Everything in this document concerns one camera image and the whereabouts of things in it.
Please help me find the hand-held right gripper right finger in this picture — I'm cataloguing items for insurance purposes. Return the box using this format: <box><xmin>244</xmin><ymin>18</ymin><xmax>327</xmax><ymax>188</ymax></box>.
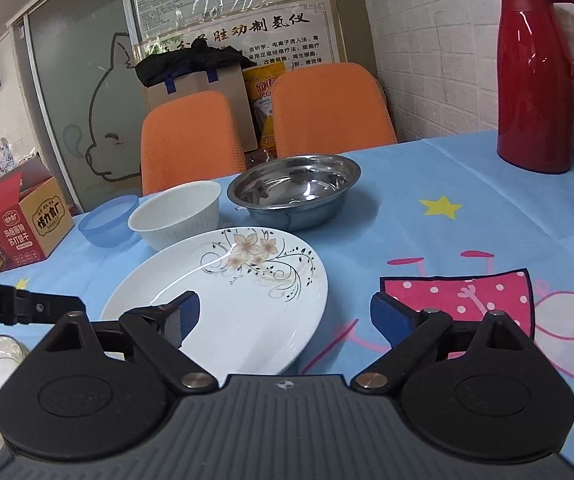
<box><xmin>351</xmin><ymin>291</ymin><xmax>542</xmax><ymax>392</ymax></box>

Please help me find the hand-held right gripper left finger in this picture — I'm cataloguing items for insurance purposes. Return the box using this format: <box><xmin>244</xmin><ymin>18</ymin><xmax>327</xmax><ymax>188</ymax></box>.
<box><xmin>32</xmin><ymin>290</ymin><xmax>219</xmax><ymax>394</ymax></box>

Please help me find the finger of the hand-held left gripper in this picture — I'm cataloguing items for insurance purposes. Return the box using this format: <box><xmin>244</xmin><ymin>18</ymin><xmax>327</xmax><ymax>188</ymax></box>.
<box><xmin>14</xmin><ymin>288</ymin><xmax>88</xmax><ymax>327</ymax></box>

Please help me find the white floral plate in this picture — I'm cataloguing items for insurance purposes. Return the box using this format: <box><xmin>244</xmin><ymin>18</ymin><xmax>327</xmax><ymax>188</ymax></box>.
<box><xmin>100</xmin><ymin>227</ymin><xmax>329</xmax><ymax>376</ymax></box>

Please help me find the white ribbed bowl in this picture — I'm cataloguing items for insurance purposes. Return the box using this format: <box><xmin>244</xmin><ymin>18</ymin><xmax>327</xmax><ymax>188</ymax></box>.
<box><xmin>128</xmin><ymin>180</ymin><xmax>223</xmax><ymax>252</ymax></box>

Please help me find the blue plastic bowl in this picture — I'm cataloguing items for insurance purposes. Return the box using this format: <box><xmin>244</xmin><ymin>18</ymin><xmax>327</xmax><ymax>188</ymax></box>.
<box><xmin>78</xmin><ymin>195</ymin><xmax>140</xmax><ymax>249</ymax></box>

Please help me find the stainless steel bowl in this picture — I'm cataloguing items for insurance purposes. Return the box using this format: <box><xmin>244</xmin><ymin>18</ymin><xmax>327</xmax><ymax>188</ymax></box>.
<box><xmin>227</xmin><ymin>155</ymin><xmax>362</xmax><ymax>231</ymax></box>

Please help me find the red cracker box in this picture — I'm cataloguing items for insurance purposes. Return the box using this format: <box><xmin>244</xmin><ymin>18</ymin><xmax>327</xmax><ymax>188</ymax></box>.
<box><xmin>0</xmin><ymin>162</ymin><xmax>75</xmax><ymax>277</ymax></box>

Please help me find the blue printed tablecloth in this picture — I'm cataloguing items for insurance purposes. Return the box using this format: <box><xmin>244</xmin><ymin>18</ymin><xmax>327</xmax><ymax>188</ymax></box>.
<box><xmin>0</xmin><ymin>130</ymin><xmax>574</xmax><ymax>461</ymax></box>

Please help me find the orange chair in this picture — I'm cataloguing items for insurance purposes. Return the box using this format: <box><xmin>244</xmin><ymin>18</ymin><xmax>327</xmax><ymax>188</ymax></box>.
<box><xmin>271</xmin><ymin>62</ymin><xmax>399</xmax><ymax>159</ymax></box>
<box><xmin>140</xmin><ymin>91</ymin><xmax>248</xmax><ymax>197</ymax></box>

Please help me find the frosted glass door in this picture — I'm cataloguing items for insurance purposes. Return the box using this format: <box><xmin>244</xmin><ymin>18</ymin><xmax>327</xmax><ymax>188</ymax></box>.
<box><xmin>24</xmin><ymin>0</ymin><xmax>148</xmax><ymax>211</ymax></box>

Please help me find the brown paper bag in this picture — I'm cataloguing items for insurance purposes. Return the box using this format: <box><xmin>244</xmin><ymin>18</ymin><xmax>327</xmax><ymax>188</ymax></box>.
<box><xmin>142</xmin><ymin>66</ymin><xmax>260</xmax><ymax>153</ymax></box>

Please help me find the yellow snack packet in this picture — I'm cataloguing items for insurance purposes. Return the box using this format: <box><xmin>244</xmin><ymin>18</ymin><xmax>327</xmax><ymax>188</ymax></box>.
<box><xmin>242</xmin><ymin>66</ymin><xmax>288</xmax><ymax>153</ymax></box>

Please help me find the black cloth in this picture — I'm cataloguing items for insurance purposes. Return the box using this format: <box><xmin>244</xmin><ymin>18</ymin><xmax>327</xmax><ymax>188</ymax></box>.
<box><xmin>134</xmin><ymin>42</ymin><xmax>258</xmax><ymax>88</ymax></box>

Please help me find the red thermos jug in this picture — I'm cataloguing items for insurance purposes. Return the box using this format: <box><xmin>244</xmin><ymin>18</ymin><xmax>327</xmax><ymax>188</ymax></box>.
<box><xmin>494</xmin><ymin>0</ymin><xmax>574</xmax><ymax>175</ymax></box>

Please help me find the framed text board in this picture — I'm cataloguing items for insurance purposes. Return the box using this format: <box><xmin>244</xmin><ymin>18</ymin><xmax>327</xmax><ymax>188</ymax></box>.
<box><xmin>137</xmin><ymin>0</ymin><xmax>340</xmax><ymax>76</ymax></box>

